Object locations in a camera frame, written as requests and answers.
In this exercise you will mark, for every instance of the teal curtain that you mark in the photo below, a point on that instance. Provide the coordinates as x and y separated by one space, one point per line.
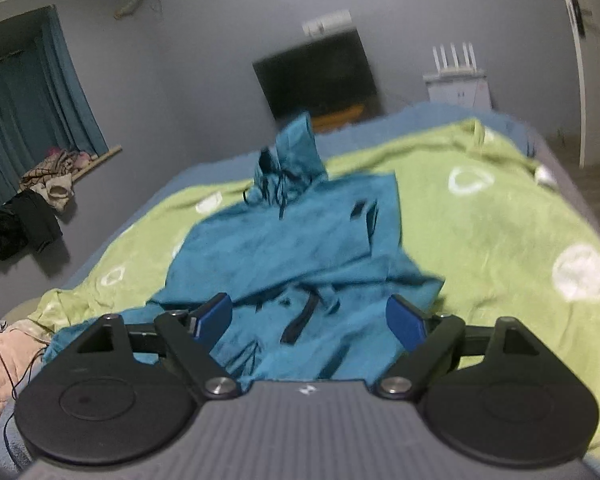
30 105

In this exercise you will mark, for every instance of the wooden television stand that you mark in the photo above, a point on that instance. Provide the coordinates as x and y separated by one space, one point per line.
337 117

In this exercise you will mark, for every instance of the pink quilt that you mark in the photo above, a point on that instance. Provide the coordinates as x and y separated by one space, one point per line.
2 370

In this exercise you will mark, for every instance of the white router with antennas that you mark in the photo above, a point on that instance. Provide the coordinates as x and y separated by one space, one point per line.
455 60

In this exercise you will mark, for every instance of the wooden stick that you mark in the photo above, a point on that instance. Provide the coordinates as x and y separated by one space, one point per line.
97 159

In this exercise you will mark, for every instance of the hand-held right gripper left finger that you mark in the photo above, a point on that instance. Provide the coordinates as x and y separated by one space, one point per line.
216 316

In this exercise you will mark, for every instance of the black television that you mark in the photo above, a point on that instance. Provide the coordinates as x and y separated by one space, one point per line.
315 77

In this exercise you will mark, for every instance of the pile of patterned clothes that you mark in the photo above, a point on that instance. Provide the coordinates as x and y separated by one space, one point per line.
55 175

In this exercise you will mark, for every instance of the black clothes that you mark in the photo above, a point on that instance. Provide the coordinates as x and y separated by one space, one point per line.
20 227

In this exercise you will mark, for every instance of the white power strip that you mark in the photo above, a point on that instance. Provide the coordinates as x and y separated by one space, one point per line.
327 22

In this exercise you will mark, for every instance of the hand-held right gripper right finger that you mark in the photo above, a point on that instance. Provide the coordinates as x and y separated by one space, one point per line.
405 324

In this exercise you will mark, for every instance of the white cabinet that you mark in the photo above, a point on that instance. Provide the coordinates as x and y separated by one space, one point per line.
460 92

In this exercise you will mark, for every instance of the teal hooded jacket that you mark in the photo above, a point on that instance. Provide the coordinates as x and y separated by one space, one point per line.
300 260

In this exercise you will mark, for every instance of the green blanket with white circles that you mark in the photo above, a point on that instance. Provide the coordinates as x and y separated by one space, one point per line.
490 220

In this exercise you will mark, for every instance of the white door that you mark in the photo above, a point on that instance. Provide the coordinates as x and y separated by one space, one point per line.
597 60

